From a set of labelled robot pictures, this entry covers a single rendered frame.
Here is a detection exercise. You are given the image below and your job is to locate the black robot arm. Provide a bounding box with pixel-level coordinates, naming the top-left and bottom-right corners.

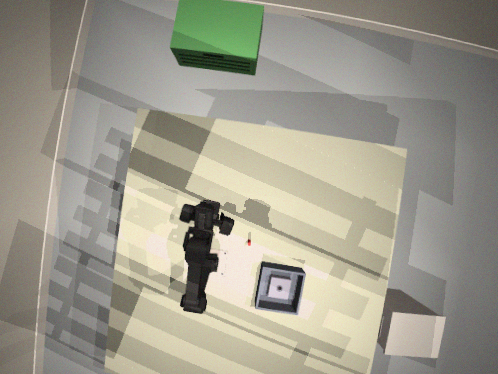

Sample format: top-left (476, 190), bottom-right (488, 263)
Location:
top-left (180, 200), bottom-right (220, 314)

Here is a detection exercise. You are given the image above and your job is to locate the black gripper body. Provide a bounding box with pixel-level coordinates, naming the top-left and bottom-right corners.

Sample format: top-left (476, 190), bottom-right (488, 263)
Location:
top-left (179, 204), bottom-right (235, 236)

